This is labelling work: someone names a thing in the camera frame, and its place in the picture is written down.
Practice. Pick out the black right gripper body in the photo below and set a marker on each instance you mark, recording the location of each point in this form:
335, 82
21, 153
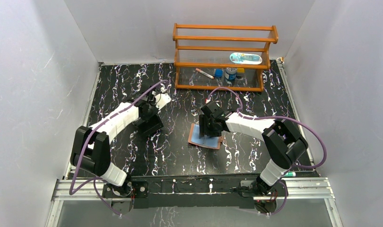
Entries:
211, 121

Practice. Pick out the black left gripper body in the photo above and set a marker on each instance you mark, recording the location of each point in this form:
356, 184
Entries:
149, 124

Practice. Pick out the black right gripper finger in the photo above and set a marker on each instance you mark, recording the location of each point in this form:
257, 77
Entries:
214, 130
202, 125

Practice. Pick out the brown leather card holder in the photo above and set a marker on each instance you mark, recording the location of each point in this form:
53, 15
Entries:
205, 141

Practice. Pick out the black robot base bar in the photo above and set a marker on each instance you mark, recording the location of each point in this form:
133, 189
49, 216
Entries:
225, 190

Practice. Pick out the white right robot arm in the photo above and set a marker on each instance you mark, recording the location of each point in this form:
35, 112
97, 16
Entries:
283, 140

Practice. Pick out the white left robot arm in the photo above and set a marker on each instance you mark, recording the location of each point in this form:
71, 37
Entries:
91, 149

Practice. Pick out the black card dispenser box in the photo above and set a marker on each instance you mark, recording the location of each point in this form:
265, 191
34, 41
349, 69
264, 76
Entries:
148, 127

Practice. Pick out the red white marker pen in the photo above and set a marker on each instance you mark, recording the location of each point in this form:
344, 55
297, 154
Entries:
204, 73

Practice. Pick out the small blue cube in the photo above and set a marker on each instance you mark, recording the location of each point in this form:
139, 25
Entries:
218, 73

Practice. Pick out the blue white can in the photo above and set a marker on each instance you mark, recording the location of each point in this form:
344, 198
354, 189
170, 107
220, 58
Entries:
230, 74

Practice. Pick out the orange wooden shelf rack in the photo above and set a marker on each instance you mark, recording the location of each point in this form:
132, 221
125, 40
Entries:
208, 47

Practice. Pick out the blue white packaged item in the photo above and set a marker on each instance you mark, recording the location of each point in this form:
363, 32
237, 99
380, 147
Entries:
245, 58

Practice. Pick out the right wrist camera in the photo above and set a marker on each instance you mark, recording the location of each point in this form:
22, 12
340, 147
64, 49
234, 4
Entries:
212, 109

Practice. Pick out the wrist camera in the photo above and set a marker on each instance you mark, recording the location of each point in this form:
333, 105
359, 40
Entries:
159, 98
212, 109

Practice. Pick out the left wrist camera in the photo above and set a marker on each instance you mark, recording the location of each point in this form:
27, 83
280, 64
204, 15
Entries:
159, 98

